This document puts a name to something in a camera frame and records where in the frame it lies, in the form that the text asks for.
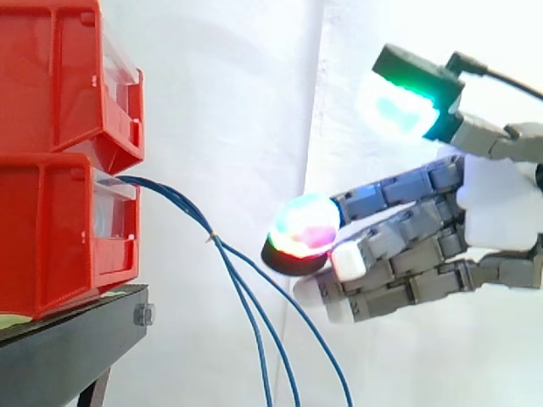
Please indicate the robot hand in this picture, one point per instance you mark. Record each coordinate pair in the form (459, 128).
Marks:
(492, 212)

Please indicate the black stand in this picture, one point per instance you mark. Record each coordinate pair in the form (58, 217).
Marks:
(63, 352)

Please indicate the red bin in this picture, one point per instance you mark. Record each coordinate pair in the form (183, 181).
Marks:
(46, 237)
(51, 76)

